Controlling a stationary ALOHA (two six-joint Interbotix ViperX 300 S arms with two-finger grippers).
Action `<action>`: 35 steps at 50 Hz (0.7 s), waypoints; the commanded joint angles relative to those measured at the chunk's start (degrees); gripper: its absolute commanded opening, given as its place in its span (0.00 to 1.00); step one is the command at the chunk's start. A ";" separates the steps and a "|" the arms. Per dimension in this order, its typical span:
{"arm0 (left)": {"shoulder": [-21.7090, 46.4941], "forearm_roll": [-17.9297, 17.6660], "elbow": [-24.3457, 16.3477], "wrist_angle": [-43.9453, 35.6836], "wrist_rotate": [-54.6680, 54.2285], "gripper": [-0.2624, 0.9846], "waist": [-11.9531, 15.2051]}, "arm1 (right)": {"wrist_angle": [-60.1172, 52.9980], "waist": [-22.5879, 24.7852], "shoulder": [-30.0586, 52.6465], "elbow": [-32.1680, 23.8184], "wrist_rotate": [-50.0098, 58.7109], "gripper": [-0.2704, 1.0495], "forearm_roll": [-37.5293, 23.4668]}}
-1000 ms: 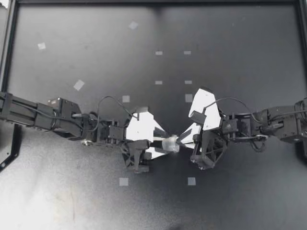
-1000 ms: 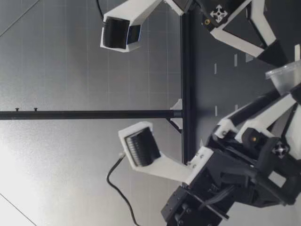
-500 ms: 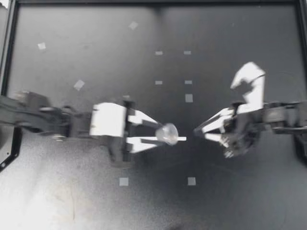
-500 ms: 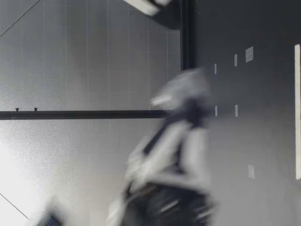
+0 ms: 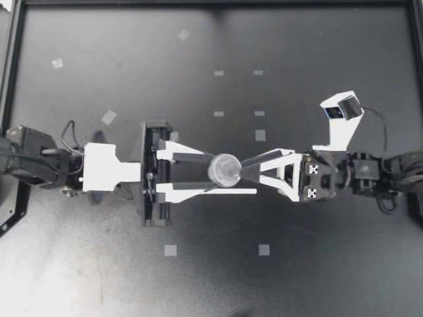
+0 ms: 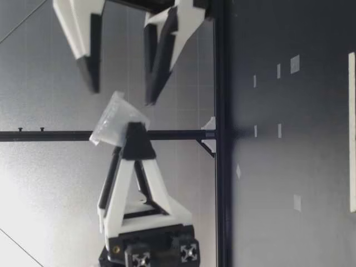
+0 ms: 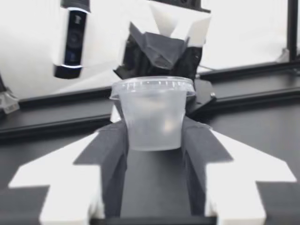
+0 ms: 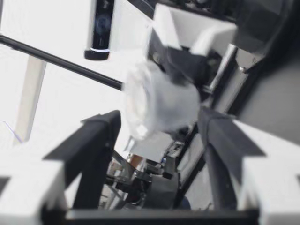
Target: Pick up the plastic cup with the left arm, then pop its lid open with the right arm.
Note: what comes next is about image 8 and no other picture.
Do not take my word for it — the black frame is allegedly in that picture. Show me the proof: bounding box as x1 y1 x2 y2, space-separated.
0 33 124 91

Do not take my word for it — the clear plastic cup with lid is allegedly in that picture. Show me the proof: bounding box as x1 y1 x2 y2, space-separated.
121 58 203 144

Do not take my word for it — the fixed camera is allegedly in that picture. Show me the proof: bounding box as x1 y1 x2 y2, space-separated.
83 0 111 60

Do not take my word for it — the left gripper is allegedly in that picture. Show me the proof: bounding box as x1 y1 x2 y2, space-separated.
203 44 300 141

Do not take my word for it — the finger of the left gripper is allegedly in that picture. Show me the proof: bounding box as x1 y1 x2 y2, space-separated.
126 135 166 163
146 27 211 86

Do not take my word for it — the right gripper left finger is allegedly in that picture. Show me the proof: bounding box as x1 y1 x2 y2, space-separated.
0 109 122 225

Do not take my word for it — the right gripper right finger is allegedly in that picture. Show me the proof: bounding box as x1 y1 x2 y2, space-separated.
198 106 300 225

